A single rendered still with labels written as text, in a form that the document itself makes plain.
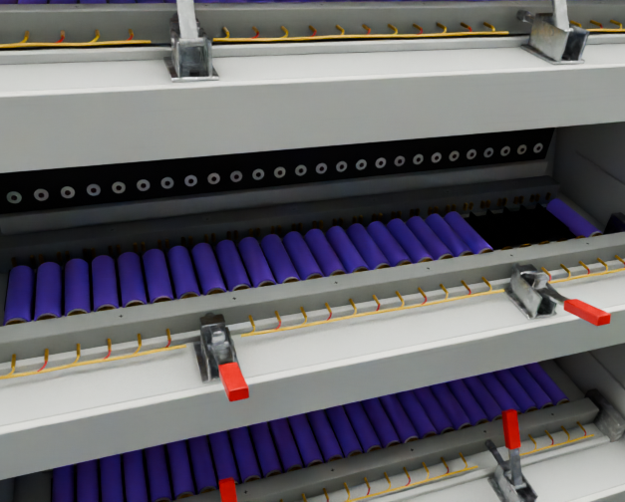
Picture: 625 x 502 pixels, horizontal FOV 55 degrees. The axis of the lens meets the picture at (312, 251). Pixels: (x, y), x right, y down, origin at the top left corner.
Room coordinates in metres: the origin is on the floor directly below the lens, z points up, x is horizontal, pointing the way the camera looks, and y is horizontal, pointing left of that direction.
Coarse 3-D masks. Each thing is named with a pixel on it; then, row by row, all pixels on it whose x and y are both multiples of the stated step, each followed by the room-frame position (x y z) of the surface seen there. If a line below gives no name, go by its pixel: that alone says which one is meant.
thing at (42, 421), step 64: (256, 192) 0.54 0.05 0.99; (320, 192) 0.56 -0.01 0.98; (576, 192) 0.63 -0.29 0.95; (0, 320) 0.41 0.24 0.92; (320, 320) 0.43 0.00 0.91; (384, 320) 0.43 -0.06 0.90; (448, 320) 0.44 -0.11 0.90; (512, 320) 0.44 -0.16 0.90; (576, 320) 0.45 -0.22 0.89; (0, 384) 0.35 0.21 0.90; (64, 384) 0.35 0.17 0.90; (128, 384) 0.35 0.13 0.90; (192, 384) 0.36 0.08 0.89; (256, 384) 0.36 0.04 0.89; (320, 384) 0.38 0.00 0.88; (384, 384) 0.40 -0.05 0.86; (0, 448) 0.32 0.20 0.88; (64, 448) 0.33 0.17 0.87; (128, 448) 0.35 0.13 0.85
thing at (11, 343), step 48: (576, 240) 0.52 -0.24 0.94; (624, 240) 0.52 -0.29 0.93; (288, 288) 0.43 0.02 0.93; (336, 288) 0.43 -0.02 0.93; (384, 288) 0.45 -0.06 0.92; (432, 288) 0.46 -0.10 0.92; (0, 336) 0.36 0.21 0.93; (48, 336) 0.37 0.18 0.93; (96, 336) 0.38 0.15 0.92; (144, 336) 0.39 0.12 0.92
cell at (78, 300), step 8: (72, 264) 0.45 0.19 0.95; (80, 264) 0.45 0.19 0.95; (72, 272) 0.44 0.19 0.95; (80, 272) 0.44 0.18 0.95; (88, 272) 0.45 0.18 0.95; (72, 280) 0.43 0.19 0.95; (80, 280) 0.43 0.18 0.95; (88, 280) 0.44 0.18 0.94; (72, 288) 0.42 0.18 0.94; (80, 288) 0.42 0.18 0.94; (88, 288) 0.43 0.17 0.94; (72, 296) 0.41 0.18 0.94; (80, 296) 0.41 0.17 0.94; (88, 296) 0.42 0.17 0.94; (72, 304) 0.40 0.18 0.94; (80, 304) 0.40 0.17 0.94; (88, 304) 0.41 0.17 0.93; (88, 312) 0.40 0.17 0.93
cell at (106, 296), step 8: (104, 256) 0.46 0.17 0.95; (96, 264) 0.45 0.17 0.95; (104, 264) 0.45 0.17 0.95; (112, 264) 0.46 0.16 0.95; (96, 272) 0.44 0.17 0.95; (104, 272) 0.44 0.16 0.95; (112, 272) 0.45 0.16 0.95; (96, 280) 0.43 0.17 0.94; (104, 280) 0.43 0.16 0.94; (112, 280) 0.44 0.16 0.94; (96, 288) 0.42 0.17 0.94; (104, 288) 0.42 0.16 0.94; (112, 288) 0.43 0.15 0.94; (96, 296) 0.42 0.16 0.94; (104, 296) 0.41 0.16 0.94; (112, 296) 0.42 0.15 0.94; (96, 304) 0.41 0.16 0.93; (104, 304) 0.41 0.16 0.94; (112, 304) 0.41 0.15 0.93
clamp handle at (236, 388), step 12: (216, 336) 0.36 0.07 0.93; (216, 348) 0.36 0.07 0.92; (216, 360) 0.35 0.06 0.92; (228, 360) 0.35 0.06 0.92; (228, 372) 0.33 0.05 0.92; (240, 372) 0.32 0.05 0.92; (228, 384) 0.31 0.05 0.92; (240, 384) 0.31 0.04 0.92; (228, 396) 0.30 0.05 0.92; (240, 396) 0.30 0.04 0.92
